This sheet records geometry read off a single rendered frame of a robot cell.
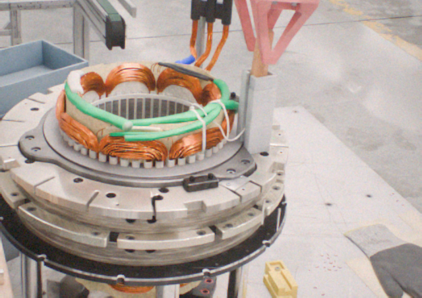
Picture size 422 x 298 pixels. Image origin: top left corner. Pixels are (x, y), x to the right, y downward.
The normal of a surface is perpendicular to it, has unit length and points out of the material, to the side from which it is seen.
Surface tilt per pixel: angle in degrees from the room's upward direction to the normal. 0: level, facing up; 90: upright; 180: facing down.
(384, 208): 0
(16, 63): 90
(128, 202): 0
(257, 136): 90
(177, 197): 0
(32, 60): 90
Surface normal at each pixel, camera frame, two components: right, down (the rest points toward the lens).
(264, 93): 0.46, 0.44
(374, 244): -0.04, -0.94
